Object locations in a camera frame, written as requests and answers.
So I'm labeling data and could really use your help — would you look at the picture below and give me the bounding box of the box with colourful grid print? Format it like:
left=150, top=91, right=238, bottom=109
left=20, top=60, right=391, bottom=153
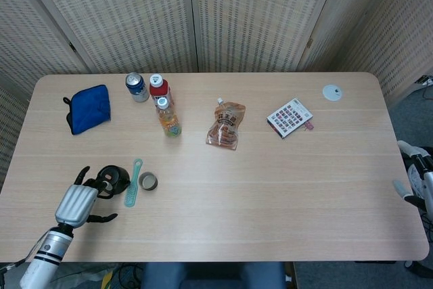
left=266, top=97, right=314, bottom=139

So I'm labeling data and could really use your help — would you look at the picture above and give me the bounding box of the black floor cable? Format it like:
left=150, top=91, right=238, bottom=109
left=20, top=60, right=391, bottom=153
left=114, top=263, right=145, bottom=289

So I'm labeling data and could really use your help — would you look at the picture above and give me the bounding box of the white round cable cover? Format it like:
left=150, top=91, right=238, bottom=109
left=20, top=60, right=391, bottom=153
left=321, top=84, right=344, bottom=102

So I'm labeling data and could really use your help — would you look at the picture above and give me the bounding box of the orange spout food pouch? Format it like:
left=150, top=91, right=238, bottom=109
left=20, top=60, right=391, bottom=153
left=204, top=97, right=247, bottom=151

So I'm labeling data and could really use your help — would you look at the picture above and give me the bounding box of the woven folding screen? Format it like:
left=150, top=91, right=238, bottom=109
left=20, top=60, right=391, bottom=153
left=0, top=0, right=433, bottom=195

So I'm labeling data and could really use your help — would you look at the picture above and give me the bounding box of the red bottle with white cap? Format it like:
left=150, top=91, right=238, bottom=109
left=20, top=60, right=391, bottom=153
left=149, top=73, right=175, bottom=107

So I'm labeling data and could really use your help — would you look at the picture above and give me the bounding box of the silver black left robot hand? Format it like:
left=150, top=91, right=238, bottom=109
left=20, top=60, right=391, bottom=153
left=54, top=166, right=118, bottom=229

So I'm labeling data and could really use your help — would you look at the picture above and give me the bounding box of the teal plastic brush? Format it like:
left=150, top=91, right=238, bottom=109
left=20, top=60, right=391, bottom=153
left=124, top=158, right=144, bottom=208

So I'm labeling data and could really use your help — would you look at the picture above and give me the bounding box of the white sneaker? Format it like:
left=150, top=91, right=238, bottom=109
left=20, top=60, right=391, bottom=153
left=397, top=139, right=433, bottom=202

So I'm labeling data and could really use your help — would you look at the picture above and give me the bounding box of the orange Qoo drink bottle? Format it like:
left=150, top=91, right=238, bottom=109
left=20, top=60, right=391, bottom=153
left=155, top=97, right=183, bottom=139

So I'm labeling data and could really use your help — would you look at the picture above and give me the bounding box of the black cup with pale inside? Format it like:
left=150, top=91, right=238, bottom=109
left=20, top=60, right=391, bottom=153
left=138, top=171, right=159, bottom=192

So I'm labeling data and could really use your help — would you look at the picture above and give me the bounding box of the black kettle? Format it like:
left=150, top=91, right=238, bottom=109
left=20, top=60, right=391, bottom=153
left=95, top=164, right=131, bottom=200

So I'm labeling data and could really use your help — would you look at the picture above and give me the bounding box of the white power strip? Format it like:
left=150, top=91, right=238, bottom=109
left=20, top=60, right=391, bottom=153
left=414, top=75, right=433, bottom=89

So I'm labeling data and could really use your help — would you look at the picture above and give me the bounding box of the thin cable on left arm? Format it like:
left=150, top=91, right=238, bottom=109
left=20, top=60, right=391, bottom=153
left=0, top=229, right=50, bottom=276

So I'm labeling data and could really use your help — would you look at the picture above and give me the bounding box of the blue fabric pouch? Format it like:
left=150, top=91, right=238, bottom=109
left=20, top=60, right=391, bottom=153
left=62, top=85, right=112, bottom=136

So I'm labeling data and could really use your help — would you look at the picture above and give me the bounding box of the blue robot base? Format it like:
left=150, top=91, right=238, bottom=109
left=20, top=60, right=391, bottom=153
left=140, top=261, right=287, bottom=289

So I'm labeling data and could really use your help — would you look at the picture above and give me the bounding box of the blue white drink can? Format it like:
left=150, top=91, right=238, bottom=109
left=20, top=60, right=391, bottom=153
left=124, top=72, right=150, bottom=103

